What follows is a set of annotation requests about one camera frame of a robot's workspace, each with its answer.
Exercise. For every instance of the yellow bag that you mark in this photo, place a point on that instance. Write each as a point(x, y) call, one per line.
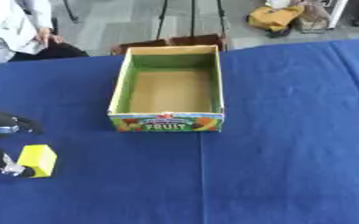
point(274, 17)

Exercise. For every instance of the open cardboard box green inside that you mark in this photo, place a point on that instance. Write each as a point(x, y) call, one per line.
point(169, 90)

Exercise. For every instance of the yellow rectangular block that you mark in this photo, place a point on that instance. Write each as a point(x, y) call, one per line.
point(37, 159)

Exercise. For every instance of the person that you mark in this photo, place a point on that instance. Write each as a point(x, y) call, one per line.
point(15, 27)

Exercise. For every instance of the white table leg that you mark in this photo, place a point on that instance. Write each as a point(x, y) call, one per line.
point(338, 13)

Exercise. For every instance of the brown chair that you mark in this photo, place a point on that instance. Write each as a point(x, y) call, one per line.
point(167, 43)

